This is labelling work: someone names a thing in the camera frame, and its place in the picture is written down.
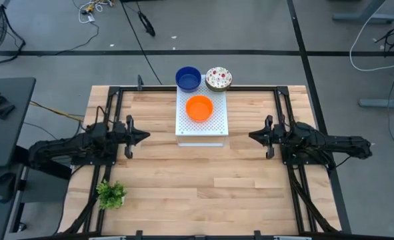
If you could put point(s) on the black aluminium rig frame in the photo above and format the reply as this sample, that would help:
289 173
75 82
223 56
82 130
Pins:
150 88

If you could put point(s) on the black desk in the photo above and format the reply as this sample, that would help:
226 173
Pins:
6 140

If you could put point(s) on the green bowl with floral inside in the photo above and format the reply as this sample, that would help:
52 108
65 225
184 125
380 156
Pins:
218 90
219 77

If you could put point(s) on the grey desk foot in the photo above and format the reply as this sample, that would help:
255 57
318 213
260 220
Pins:
383 102
360 17

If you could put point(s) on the small black bag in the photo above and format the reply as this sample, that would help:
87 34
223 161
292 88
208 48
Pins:
1 106

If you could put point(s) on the orange plastic bowl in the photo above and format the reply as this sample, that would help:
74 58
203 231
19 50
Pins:
199 110

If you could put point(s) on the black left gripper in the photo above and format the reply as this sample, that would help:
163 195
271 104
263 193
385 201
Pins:
123 135

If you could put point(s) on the purple plastic bowl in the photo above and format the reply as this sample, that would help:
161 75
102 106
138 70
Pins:
188 80

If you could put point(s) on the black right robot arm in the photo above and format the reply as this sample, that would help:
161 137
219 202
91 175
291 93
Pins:
343 143

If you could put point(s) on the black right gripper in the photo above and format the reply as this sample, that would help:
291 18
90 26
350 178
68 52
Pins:
276 136

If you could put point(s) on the white perforated shelf rack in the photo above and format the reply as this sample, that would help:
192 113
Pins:
200 130

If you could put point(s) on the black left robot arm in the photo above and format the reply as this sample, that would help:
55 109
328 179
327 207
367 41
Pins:
66 146

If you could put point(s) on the small green potted plant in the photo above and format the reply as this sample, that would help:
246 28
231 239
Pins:
110 195

